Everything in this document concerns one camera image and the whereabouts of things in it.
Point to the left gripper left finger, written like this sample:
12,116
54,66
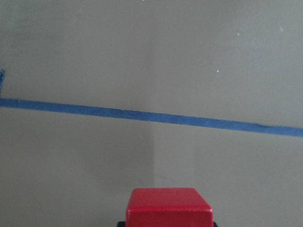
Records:
121,224

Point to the red block one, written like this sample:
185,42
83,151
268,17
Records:
168,207

